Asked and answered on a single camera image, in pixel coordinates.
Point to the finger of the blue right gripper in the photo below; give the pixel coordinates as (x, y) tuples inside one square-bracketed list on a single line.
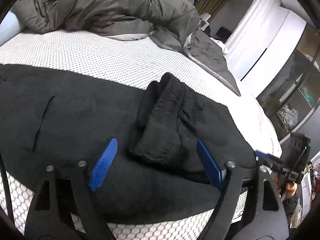
[(266, 158)]

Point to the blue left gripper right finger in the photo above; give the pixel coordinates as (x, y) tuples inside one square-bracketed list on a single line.
[(211, 168)]

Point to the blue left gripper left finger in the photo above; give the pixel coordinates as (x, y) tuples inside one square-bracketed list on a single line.
[(102, 166)]

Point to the black pants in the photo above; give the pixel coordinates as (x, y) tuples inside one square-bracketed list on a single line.
[(55, 117)]

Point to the person's right hand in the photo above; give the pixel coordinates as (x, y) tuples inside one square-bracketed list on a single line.
[(290, 188)]

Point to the glass door cabinet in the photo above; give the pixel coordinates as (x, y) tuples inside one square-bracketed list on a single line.
[(294, 92)]

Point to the white wardrobe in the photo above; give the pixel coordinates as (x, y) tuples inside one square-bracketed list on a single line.
[(264, 40)]

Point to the white mesh mattress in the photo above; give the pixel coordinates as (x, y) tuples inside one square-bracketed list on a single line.
[(136, 64)]

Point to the grey duvet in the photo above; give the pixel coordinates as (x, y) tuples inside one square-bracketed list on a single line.
[(171, 24)]

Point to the light blue bolster pillow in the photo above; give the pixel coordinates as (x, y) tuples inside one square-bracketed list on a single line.
[(10, 27)]

